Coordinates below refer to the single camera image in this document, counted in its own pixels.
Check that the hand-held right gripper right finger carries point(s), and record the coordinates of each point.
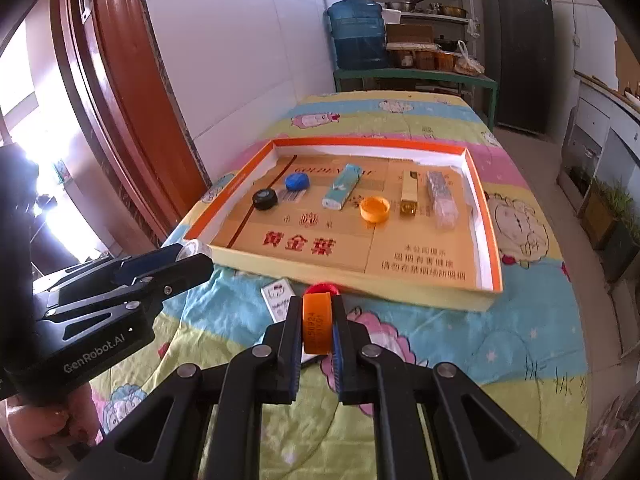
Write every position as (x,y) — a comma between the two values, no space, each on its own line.
(337,365)

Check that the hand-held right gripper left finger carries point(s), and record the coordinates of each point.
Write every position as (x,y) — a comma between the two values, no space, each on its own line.
(296,375)

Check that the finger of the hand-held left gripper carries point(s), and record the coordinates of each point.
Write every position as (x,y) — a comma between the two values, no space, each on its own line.
(150,260)
(190,270)

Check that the clear bottle cap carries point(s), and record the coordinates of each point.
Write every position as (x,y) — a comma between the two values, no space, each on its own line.
(194,248)

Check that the orange bottle cap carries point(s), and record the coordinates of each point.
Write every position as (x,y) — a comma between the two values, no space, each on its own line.
(376,209)
(317,322)

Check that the black bottle cap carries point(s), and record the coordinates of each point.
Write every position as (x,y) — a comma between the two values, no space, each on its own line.
(265,199)

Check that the shallow orange-rimmed cardboard box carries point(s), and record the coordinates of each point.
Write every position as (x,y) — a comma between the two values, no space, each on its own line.
(350,260)

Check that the teal lighter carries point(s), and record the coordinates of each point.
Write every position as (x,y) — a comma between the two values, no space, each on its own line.
(342,185)

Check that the person's left hand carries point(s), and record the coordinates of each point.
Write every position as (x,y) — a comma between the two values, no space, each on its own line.
(50,430)

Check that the red bottle cap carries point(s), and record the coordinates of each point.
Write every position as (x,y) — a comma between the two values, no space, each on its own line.
(322,288)

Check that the small white card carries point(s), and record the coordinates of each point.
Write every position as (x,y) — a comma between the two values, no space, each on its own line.
(277,297)

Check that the blue bottle cap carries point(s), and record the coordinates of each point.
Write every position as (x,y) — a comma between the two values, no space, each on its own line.
(297,181)

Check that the red-brown wooden door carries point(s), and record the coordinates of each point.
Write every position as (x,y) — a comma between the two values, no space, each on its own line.
(130,110)

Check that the cartoon printed blanket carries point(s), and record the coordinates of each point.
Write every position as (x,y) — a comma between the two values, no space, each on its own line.
(500,350)

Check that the gold lighter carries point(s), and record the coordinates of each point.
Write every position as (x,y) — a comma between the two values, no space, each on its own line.
(410,192)

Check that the blue water jug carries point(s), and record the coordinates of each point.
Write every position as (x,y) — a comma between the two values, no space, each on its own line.
(357,30)

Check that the green table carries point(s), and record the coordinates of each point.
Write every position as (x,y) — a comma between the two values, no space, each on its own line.
(415,77)

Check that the dark planter with grass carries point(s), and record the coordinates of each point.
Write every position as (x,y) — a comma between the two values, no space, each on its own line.
(620,252)

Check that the wooden planter with grass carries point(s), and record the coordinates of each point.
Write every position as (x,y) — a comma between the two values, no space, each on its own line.
(602,215)

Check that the row of food jars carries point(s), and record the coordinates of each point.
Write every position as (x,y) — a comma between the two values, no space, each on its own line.
(422,59)

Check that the brown cardboard box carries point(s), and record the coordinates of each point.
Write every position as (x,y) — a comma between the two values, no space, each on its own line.
(410,34)

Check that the plastic bag of food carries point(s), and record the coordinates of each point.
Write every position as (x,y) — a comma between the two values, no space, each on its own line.
(468,64)

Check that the grey counter cabinet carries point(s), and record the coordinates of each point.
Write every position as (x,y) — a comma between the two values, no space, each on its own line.
(600,130)

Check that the dark refrigerator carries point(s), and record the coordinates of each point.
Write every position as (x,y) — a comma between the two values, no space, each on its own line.
(517,55)

